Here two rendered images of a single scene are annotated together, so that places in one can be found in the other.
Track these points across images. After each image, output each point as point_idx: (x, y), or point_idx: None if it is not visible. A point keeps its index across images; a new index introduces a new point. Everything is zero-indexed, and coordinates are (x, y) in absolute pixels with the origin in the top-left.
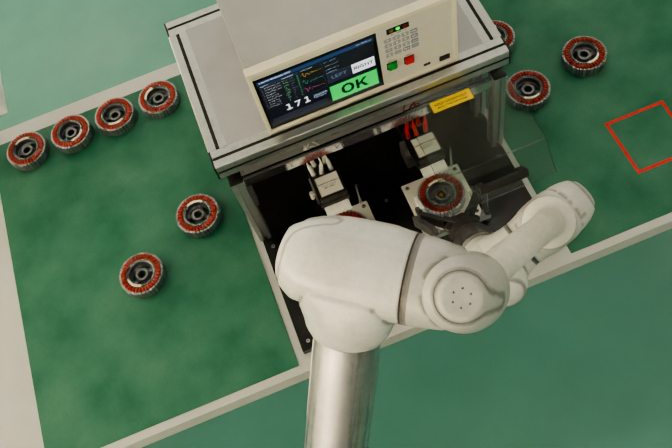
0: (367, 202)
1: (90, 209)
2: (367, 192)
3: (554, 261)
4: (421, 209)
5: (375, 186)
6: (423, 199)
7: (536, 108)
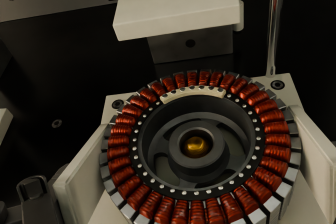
0: (15, 116)
1: None
2: (34, 94)
3: None
4: (43, 179)
5: (59, 85)
6: (114, 141)
7: None
